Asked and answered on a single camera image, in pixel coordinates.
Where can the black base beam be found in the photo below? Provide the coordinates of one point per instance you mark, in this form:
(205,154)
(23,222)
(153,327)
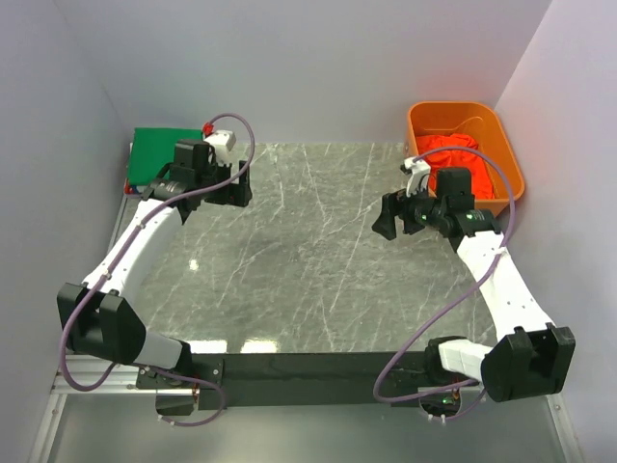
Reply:
(288,379)

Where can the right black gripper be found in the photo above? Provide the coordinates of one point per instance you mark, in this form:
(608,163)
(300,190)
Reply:
(397,204)

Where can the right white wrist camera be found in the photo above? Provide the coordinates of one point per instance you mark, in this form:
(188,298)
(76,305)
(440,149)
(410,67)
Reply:
(418,172)

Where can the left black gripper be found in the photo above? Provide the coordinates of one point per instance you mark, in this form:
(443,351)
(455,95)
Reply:
(238,194)

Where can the orange t shirt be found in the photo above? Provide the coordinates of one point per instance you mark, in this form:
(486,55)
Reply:
(481,185)

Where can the aluminium rail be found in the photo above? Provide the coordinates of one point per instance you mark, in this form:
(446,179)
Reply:
(86,370)

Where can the orange plastic basket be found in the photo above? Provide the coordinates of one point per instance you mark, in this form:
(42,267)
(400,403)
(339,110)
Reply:
(482,124)

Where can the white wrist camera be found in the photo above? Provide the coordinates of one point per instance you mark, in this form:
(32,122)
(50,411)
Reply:
(222,141)
(418,172)

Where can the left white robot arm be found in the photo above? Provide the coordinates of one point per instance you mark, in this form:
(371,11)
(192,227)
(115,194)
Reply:
(97,315)

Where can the folded green t shirt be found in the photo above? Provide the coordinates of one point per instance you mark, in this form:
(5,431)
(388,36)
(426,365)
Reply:
(152,148)

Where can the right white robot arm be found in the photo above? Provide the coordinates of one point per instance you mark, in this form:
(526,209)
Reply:
(532,355)

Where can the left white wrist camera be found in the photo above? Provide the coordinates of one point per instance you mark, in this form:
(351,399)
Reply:
(222,141)

